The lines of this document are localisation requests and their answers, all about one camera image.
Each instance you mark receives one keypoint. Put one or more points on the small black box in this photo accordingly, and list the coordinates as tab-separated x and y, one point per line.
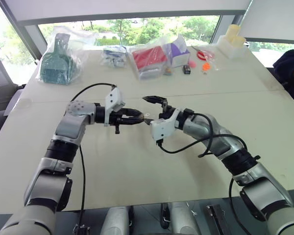
187	69

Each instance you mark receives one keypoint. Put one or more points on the purple white tissue box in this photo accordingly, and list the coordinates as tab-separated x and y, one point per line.
178	52

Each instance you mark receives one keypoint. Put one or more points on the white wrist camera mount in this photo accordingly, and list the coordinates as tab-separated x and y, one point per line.
161	128
114	98

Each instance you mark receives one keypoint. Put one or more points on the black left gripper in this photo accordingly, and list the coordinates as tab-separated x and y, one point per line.
121	117

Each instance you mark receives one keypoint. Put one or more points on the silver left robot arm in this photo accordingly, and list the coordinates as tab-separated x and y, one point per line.
68	127

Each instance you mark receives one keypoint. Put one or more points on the dark chair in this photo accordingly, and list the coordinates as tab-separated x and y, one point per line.
2	83

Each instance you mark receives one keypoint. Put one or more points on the orange small object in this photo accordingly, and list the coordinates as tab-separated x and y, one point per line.
206	67

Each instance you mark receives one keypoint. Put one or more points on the small silver key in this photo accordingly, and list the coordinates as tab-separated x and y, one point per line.
146	114

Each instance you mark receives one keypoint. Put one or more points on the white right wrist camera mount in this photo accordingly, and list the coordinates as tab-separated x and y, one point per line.
161	128

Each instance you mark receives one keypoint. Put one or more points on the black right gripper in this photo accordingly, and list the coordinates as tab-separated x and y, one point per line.
167	112

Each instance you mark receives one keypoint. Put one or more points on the small colourful toy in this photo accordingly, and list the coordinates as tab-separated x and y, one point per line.
168	71

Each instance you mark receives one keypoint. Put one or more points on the bagged small clear parts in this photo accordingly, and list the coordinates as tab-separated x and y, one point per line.
114	56

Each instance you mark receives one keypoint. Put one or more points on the pink round object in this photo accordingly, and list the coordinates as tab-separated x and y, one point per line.
193	63

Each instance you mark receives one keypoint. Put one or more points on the green dustpan in plastic bag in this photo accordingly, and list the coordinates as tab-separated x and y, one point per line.
55	63

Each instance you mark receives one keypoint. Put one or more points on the red tape roll in bag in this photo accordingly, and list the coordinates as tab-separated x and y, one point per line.
203	54

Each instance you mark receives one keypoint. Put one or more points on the silver rounded robot body part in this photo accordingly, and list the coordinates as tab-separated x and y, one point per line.
182	219
117	221

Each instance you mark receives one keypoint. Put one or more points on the black flat bar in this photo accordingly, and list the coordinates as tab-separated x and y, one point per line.
216	219

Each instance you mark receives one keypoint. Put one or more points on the person in dark clothing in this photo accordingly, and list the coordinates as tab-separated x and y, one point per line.
289	71

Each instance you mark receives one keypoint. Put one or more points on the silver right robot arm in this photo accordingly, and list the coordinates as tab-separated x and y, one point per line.
259	181

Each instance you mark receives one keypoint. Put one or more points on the red box in plastic bag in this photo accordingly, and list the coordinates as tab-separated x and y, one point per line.
148	61

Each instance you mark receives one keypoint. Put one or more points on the white box with yellow cylinders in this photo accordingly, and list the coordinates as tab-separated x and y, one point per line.
232	44

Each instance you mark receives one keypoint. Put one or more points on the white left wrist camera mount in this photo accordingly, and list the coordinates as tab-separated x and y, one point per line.
114	98

